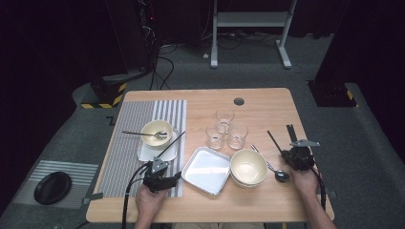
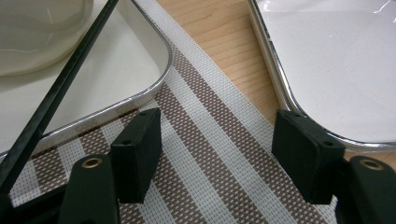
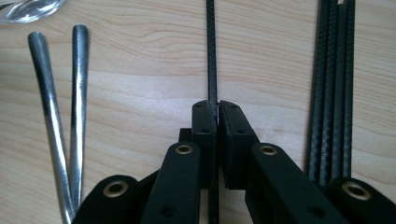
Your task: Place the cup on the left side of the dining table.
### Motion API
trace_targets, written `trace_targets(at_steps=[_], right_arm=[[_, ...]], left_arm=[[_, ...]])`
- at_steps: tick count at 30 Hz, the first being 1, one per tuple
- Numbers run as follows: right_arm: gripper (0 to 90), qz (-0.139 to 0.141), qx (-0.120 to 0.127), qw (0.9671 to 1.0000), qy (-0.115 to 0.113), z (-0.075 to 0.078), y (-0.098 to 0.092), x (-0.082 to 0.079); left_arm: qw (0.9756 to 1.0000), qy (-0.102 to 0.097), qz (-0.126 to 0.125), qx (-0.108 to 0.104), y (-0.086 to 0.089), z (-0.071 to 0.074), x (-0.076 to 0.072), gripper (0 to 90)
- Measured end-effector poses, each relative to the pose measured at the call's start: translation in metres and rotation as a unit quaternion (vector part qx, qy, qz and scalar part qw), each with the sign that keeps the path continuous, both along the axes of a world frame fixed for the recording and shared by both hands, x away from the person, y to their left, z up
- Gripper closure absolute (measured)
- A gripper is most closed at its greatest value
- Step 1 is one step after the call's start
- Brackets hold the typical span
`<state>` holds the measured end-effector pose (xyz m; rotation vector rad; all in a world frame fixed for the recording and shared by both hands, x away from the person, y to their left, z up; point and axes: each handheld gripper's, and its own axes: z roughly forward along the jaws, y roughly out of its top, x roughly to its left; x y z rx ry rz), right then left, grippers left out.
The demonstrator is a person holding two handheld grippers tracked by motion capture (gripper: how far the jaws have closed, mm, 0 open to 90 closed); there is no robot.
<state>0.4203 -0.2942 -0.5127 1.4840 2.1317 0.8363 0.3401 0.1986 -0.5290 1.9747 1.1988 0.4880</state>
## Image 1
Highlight black round dish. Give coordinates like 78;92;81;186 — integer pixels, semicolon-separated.
33;171;73;206

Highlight small striped grey mat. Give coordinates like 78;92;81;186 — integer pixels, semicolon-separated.
12;159;99;210

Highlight metal spoon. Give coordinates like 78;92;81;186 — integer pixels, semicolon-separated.
121;130;169;140
250;144;290;183
252;145;278;173

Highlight clear drinking glass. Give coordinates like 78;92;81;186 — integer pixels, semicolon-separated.
205;124;225;151
227;124;249;151
215;108;236;134

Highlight dark equipment rack with wires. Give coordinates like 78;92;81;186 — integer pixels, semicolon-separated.
137;0;161;73

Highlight striped grey white placemat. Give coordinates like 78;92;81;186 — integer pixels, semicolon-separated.
98;99;188;198

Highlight person's right hand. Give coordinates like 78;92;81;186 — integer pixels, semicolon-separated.
291;168;323;200

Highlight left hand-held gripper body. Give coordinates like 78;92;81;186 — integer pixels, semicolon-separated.
141;157;174;194

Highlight black looped cables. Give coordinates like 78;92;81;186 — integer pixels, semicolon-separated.
147;44;176;91

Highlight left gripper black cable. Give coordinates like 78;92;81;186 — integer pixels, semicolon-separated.
120;161;151;229

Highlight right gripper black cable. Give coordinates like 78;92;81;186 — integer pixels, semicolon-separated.
309;166;328;211

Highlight tangled dark cables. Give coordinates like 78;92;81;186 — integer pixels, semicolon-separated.
218;30;283;51

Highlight person's left hand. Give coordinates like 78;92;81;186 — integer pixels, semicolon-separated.
135;186;169;221

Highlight white metal stand frame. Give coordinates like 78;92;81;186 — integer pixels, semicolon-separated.
209;0;299;70

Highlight black stand base hazard tape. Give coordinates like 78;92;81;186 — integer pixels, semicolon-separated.
306;79;359;108
80;74;128;110

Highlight white square plate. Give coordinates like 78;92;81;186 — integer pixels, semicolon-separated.
181;146;231;196
137;129;180;162

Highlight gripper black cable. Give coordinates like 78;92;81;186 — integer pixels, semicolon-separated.
309;166;328;211
120;161;151;229

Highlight cream bowl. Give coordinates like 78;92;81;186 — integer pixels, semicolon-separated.
229;148;269;185
232;177;267;189
140;119;174;148

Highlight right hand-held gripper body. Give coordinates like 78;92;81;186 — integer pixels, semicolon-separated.
286;138;321;173

